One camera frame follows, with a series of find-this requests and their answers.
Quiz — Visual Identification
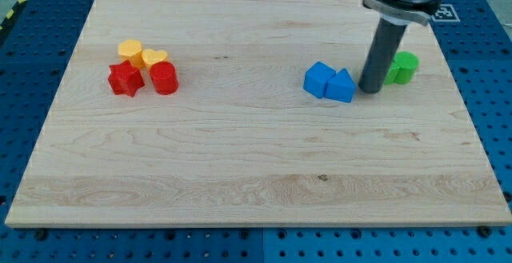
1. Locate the yellow heart block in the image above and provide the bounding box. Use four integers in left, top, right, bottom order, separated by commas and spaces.
141, 49, 169, 70

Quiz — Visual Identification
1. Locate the yellow hexagon block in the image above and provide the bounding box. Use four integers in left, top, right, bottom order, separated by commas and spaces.
118, 39, 145, 69

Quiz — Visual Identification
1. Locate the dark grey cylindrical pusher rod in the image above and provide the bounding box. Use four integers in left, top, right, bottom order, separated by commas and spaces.
358, 18, 406, 94

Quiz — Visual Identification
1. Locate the green cylinder block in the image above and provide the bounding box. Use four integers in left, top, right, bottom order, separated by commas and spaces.
394, 51, 419, 85

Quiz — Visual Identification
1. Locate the red star block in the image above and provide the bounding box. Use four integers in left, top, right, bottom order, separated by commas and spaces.
107, 60, 145, 98

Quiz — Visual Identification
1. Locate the red cylinder block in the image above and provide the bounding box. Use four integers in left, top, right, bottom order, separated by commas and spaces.
150, 62, 179, 95

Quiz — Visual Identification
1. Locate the light wooden board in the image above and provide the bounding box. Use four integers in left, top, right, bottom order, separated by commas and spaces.
6, 0, 511, 229

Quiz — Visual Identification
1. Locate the blue cube block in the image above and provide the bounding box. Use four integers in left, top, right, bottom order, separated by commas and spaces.
303, 62, 336, 98

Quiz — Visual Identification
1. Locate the blue triangle block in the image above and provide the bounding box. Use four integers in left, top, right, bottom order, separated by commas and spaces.
324, 69, 356, 103

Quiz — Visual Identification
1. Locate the white fiducial marker tag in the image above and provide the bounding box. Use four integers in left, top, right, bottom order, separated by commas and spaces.
431, 3, 460, 22

